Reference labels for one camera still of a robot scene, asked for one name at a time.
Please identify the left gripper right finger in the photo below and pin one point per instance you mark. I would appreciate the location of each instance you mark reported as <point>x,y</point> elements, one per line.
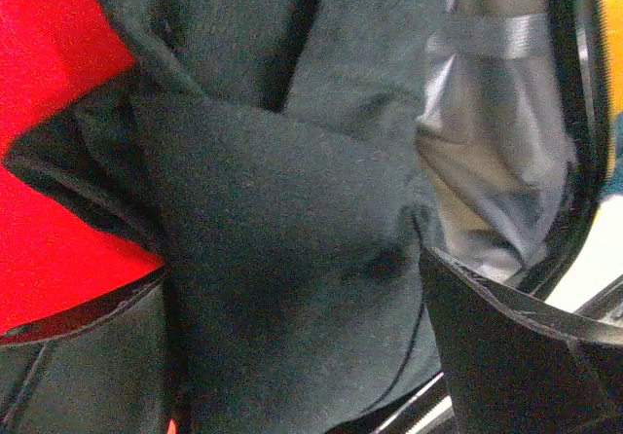
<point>514,364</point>

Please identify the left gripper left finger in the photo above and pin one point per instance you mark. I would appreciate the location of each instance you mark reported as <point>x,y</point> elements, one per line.
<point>100,367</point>

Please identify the space print kids suitcase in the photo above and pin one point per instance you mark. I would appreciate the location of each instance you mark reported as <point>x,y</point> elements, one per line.
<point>516,137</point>

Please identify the dark grey garment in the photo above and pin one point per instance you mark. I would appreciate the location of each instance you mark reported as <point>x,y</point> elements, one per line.
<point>266,150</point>

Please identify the red item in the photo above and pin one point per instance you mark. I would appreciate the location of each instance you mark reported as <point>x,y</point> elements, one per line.
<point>58,248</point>

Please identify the yellow plastic basket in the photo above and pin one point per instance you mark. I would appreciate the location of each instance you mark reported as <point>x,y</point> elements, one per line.
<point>613,38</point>

